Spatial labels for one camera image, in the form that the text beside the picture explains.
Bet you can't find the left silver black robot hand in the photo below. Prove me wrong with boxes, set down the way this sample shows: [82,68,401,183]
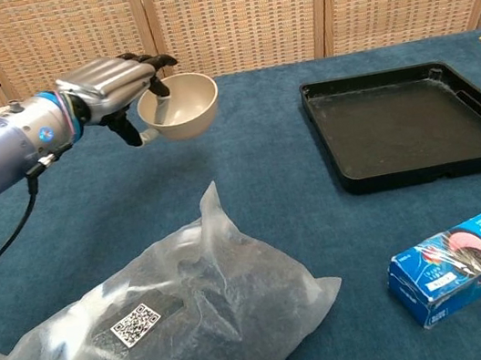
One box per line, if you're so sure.
[52,44,191,159]

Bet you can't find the white bowl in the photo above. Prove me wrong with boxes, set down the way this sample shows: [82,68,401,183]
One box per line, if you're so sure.
[132,68,226,148]

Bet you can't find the black square plastic tray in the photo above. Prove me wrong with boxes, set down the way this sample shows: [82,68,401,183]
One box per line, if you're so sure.
[297,52,481,203]

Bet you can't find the woven bamboo folding screen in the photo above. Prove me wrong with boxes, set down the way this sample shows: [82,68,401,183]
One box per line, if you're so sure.
[0,0,481,134]

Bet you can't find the blue felt table cover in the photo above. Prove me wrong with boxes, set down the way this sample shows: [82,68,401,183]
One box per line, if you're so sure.
[0,28,481,360]

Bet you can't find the clear plastic bag black contents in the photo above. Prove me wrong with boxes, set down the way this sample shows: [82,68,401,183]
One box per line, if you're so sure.
[0,162,356,360]

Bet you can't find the blue Oreo cookie box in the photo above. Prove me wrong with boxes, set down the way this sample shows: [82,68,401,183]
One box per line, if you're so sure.
[375,195,481,334]

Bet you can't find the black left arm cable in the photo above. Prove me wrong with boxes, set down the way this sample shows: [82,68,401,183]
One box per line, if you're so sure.
[0,142,95,282]

